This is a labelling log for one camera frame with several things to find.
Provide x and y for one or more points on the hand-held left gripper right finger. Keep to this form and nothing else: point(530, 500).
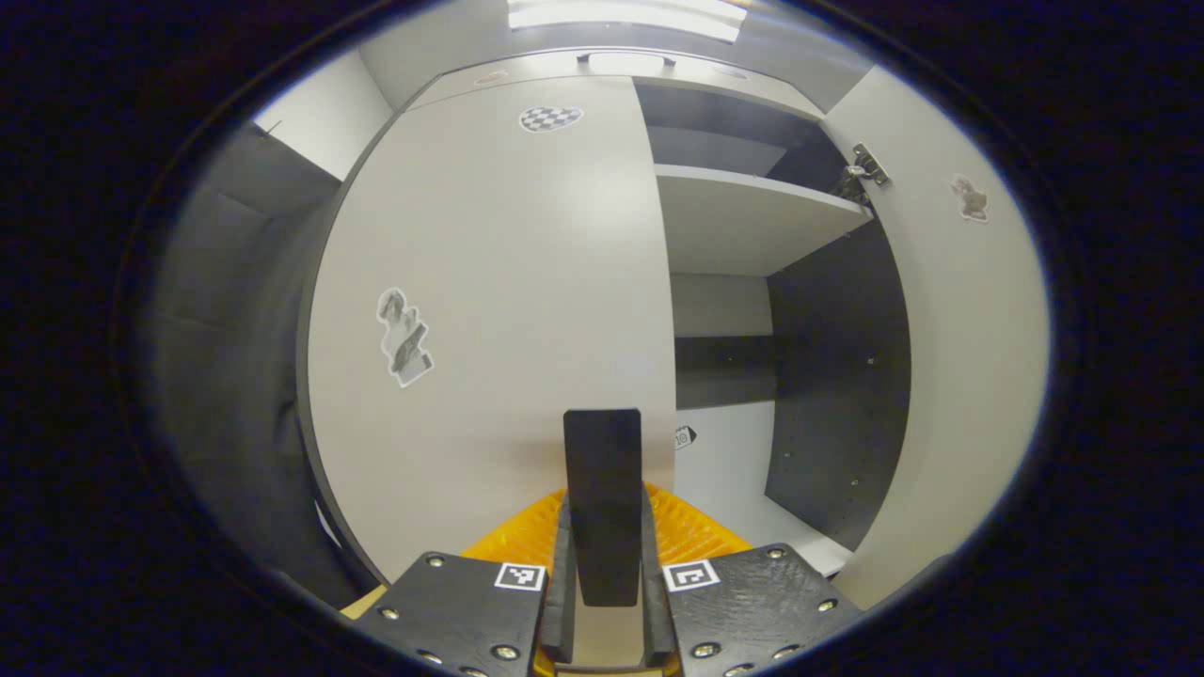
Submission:
point(656, 602)

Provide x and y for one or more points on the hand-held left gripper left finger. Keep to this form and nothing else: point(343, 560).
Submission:
point(562, 602)

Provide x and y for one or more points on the grey double-door shoe cabinet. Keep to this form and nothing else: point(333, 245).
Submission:
point(837, 376)

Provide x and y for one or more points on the grey shoe cabinet door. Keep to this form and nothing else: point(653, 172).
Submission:
point(969, 376)
point(527, 282)

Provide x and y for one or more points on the grey cabinet shelf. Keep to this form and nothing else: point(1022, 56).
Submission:
point(743, 221)

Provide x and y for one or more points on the metal door hinge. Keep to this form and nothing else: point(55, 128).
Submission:
point(870, 165)

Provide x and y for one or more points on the black backdrop cloth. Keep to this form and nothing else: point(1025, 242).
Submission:
point(245, 395)

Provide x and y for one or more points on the large ceiling light panel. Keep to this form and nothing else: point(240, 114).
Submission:
point(625, 17)

